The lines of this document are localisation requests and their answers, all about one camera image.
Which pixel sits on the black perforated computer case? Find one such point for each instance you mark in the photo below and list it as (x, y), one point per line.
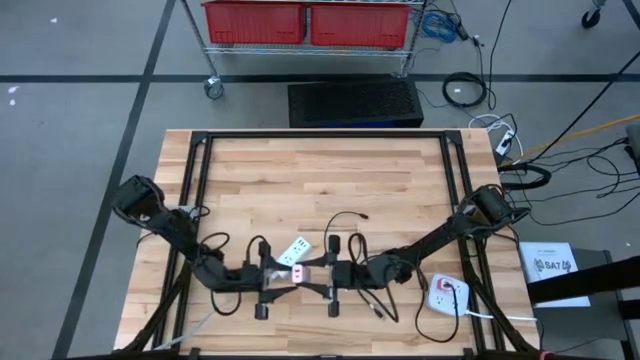
(355, 102)

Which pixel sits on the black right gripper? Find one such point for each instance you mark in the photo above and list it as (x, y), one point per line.
(350, 275)

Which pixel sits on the grey cabinet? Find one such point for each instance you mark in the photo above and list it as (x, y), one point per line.
(575, 330)

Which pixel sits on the black metal beam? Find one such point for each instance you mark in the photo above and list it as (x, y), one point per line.
(585, 282)

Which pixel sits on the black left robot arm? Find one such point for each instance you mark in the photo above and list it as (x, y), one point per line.
(170, 230)

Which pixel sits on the white square power strip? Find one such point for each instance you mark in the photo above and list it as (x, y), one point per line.
(442, 305)

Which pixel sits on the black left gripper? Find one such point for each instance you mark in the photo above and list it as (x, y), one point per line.
(250, 280)

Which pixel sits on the small white floor power strip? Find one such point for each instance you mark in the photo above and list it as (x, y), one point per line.
(504, 142)

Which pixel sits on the red plastic bin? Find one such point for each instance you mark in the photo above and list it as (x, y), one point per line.
(360, 25)
(255, 22)

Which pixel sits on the white rectangular power strip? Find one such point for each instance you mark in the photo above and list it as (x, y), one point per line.
(296, 247)

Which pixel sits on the pink USB charger adapter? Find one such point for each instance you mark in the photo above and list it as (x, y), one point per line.
(300, 274)

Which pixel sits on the white printed booklet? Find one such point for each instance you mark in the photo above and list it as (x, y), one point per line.
(550, 270)

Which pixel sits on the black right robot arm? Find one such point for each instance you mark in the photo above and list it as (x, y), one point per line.
(450, 230)

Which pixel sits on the black metal table frame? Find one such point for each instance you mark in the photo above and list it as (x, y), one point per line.
(325, 134)

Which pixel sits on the black caster wheel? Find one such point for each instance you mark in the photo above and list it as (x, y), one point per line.
(591, 19)

